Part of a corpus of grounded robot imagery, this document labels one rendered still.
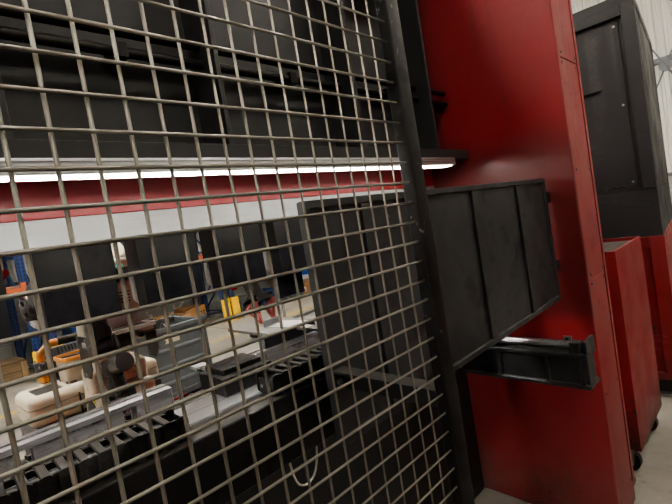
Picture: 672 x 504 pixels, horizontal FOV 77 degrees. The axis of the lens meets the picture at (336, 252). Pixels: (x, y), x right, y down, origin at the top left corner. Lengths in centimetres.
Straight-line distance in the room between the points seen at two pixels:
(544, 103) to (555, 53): 16
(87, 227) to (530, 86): 150
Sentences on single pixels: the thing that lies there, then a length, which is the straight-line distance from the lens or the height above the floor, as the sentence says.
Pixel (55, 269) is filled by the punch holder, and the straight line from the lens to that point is 105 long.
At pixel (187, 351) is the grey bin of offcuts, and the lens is 401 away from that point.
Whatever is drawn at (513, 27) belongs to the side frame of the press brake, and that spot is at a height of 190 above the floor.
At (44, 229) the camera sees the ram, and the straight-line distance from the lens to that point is 106.
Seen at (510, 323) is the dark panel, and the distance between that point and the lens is 137.
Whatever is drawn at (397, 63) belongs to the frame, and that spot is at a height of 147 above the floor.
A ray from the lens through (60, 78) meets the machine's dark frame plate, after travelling 108.
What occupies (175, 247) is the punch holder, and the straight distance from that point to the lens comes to 113.
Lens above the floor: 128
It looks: 3 degrees down
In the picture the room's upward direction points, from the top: 10 degrees counter-clockwise
